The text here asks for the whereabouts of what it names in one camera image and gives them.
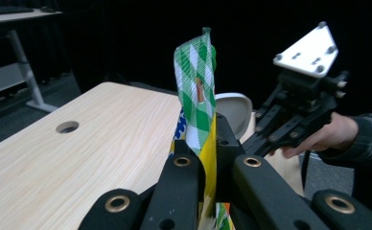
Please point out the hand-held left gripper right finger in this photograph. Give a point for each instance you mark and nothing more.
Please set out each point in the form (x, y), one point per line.
(264, 191)

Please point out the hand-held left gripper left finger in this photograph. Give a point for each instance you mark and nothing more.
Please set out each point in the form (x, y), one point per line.
(177, 191)

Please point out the white lidded mug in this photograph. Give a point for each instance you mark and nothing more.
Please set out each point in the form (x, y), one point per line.
(235, 111)

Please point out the yellow green spouted pouch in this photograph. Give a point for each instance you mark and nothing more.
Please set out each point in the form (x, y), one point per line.
(197, 80)

